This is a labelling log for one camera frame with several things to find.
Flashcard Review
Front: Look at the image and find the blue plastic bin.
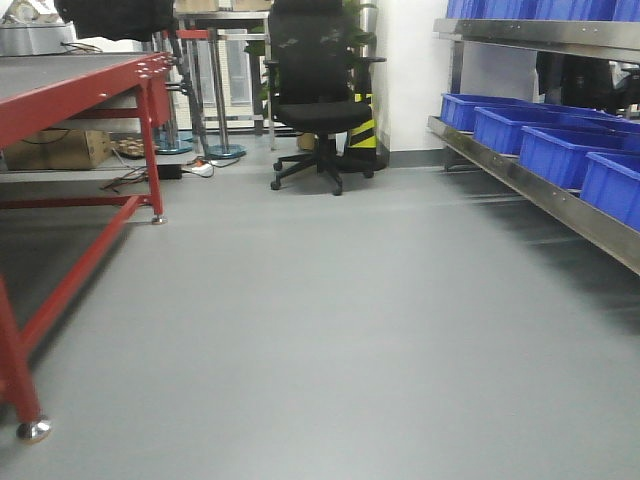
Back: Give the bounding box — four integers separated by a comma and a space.
440, 93, 544, 132
473, 106, 615, 155
580, 152, 639, 231
519, 126, 639, 190

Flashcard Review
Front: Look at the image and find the stainless steel shelf rack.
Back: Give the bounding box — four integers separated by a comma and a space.
428, 18, 639, 273

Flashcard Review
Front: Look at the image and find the cardboard box under table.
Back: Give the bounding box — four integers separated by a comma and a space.
3, 129, 113, 171

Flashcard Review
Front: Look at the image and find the black office chair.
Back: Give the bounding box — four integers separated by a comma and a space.
265, 1, 375, 196

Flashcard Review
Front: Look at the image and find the red metal frame table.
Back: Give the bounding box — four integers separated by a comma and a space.
1, 52, 173, 442

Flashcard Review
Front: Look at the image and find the white power strip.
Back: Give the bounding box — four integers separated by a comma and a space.
182, 162, 214, 178

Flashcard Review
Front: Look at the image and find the yellow black striped bollard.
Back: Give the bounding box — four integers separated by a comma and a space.
344, 93, 377, 163

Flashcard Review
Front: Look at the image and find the chrome stanchion post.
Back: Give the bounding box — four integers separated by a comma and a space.
206, 28, 246, 168

